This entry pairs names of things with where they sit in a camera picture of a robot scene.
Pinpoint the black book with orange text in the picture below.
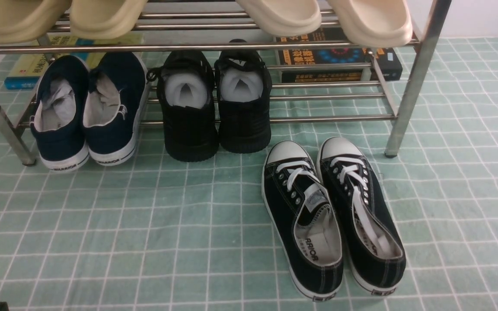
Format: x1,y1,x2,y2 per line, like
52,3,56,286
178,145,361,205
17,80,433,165
274,26,403,83

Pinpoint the navy sneaker right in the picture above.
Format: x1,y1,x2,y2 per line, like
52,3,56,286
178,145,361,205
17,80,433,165
82,52,150,167

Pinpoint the yellow and blue book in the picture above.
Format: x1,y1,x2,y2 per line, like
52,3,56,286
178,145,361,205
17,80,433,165
4,33,144,90

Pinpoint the black mesh sneaker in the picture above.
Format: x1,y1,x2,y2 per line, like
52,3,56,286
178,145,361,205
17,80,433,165
147,50,219,162
214,50,272,154

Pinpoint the black canvas sneaker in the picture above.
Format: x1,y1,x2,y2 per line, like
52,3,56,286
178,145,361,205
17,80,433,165
262,140,343,301
316,136,407,296

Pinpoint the cream slipper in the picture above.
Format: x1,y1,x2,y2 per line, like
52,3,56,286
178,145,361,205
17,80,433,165
328,0,413,48
237,0,322,37

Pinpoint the cream slipper far right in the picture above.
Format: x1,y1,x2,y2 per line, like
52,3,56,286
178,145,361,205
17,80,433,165
328,0,413,48

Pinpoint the yellow-beige slipper far left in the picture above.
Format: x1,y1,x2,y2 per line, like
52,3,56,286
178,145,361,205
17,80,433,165
0,0,72,44

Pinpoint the black mesh sneaker right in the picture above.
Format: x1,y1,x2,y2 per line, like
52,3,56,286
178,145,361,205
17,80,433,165
214,50,272,154

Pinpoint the navy sneaker left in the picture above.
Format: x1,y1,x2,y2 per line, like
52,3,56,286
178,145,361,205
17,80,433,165
29,55,89,173

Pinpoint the navy sneaker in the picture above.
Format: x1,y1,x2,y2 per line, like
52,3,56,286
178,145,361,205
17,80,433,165
82,52,150,167
29,55,89,173

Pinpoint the yellow-beige slipper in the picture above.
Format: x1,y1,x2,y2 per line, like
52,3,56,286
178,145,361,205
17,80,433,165
0,0,72,44
70,0,148,40

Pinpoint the black mesh sneaker left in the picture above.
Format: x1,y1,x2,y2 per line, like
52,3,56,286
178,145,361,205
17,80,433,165
147,50,219,162

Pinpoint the steel shoe rack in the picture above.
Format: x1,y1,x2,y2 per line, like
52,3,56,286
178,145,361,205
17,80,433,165
0,0,451,167

